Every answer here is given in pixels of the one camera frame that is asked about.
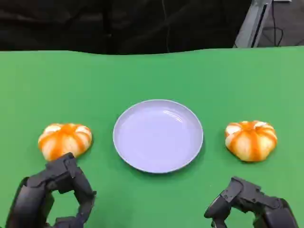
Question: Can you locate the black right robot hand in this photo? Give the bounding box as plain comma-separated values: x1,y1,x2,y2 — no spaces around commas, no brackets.
203,176,300,228

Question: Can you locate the orange and white bread roll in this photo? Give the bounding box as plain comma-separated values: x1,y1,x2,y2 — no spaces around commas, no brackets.
224,120,278,163
38,123,93,161

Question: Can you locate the grey aluminium frame post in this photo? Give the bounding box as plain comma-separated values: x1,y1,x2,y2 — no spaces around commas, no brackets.
234,0,271,48

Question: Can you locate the black backdrop curtain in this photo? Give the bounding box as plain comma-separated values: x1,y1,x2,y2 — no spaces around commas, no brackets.
0,0,253,56

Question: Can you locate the black floor cable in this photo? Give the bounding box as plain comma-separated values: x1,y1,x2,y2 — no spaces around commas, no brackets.
261,13,285,46

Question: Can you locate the lilac plate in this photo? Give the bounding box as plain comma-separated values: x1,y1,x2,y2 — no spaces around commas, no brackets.
113,99,204,174

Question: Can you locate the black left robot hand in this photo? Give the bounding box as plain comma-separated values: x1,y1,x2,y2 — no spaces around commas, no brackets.
4,152,97,228

